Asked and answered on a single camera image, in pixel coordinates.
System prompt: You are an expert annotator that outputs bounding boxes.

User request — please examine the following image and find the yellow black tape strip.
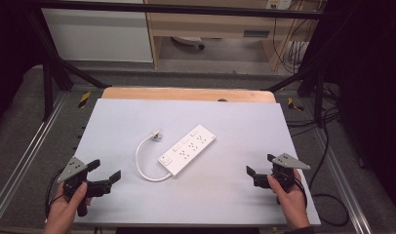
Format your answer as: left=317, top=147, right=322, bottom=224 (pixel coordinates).
left=77, top=91, right=92, bottom=109
left=287, top=97, right=305, bottom=112

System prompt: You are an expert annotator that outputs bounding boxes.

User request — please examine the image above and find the person's right hand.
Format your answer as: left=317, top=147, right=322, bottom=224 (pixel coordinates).
left=266, top=169, right=310, bottom=230

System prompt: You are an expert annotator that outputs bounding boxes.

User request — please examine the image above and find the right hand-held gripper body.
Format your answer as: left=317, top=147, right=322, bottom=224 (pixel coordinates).
left=254, top=152, right=311, bottom=193

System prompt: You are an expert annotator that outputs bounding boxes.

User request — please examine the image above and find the white wall socket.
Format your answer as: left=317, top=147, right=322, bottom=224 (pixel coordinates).
left=264, top=0, right=294, bottom=11

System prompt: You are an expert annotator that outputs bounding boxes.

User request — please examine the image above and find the wooden board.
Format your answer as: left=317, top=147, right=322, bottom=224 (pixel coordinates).
left=100, top=86, right=277, bottom=104

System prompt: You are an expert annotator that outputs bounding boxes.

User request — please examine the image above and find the bundle of black cables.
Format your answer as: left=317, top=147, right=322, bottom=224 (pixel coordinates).
left=272, top=0, right=319, bottom=75

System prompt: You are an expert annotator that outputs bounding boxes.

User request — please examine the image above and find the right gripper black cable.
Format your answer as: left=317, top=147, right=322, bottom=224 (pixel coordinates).
left=293, top=176, right=308, bottom=209

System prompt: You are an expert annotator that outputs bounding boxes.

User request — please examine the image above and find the white power strip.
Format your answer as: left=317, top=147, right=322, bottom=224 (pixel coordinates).
left=157, top=124, right=218, bottom=177

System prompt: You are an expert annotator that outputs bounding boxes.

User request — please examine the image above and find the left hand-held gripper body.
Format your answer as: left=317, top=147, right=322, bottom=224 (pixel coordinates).
left=58, top=156, right=113, bottom=217

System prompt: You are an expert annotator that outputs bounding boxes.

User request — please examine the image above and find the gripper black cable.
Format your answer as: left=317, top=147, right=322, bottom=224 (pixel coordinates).
left=44, top=167, right=65, bottom=219
left=293, top=176, right=308, bottom=209

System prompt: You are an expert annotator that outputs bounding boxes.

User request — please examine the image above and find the office chair base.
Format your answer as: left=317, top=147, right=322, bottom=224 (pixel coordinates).
left=171, top=35, right=207, bottom=51

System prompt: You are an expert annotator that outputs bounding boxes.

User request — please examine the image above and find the black metal frame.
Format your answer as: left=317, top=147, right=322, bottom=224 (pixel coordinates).
left=23, top=0, right=337, bottom=130

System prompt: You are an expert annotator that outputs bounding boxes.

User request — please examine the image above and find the black floor cable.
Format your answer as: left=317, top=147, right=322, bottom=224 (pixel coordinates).
left=286, top=82, right=350, bottom=227

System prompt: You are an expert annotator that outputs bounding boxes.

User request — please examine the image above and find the white power plug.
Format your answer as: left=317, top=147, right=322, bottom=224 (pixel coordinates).
left=149, top=128, right=164, bottom=142

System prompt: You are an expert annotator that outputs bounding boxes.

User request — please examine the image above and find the wooden desk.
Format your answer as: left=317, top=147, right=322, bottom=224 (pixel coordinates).
left=142, top=0, right=319, bottom=72

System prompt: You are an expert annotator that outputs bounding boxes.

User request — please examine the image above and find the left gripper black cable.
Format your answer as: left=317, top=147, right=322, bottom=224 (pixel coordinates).
left=44, top=167, right=65, bottom=219

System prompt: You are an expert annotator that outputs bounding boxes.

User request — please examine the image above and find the white cabinet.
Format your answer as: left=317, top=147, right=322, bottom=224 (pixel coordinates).
left=41, top=8, right=154, bottom=63

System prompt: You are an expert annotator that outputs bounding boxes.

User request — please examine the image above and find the person's left hand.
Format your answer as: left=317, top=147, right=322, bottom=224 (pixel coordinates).
left=43, top=181, right=93, bottom=231

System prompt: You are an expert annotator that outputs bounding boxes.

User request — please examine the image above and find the white power strip cable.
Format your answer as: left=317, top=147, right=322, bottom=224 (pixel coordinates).
left=135, top=134, right=173, bottom=183

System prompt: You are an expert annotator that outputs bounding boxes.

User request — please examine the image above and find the aluminium rail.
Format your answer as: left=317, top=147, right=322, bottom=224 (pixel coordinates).
left=0, top=92, right=71, bottom=216
left=315, top=128, right=374, bottom=234

